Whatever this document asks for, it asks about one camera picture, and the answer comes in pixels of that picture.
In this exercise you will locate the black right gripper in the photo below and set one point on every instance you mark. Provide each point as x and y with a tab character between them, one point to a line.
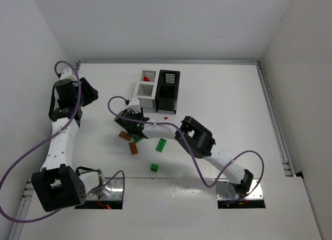
123	121

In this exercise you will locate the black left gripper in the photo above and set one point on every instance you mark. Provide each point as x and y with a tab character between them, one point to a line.
91	92

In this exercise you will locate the green square lego brick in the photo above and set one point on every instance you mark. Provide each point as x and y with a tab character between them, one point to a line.
137	139

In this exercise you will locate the brown lego plate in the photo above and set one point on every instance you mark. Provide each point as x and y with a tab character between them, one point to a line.
133	148
125	136

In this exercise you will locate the green lego plate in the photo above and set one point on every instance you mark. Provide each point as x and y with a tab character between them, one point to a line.
161	144

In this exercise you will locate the small green lego brick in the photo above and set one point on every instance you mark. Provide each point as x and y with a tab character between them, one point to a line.
154	167

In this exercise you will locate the red rectangular lego brick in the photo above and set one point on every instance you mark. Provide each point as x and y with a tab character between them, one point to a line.
146	79

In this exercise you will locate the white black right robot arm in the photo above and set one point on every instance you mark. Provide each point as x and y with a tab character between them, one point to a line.
194	138

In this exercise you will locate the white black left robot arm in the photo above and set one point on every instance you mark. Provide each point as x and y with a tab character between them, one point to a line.
57	184

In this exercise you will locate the black slatted container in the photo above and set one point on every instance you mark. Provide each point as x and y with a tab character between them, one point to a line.
167	91

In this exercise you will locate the white slatted container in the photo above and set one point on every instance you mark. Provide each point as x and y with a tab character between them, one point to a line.
146	91

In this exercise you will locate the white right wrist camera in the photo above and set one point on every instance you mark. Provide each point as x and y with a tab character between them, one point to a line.
134	104

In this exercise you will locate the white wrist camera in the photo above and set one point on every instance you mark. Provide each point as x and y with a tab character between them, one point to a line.
134	104
68	74

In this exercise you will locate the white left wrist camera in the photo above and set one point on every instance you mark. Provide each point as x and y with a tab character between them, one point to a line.
68	74

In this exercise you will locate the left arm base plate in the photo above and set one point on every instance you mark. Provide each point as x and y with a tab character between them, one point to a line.
111	192

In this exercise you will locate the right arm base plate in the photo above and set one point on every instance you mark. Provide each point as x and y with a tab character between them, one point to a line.
225	191

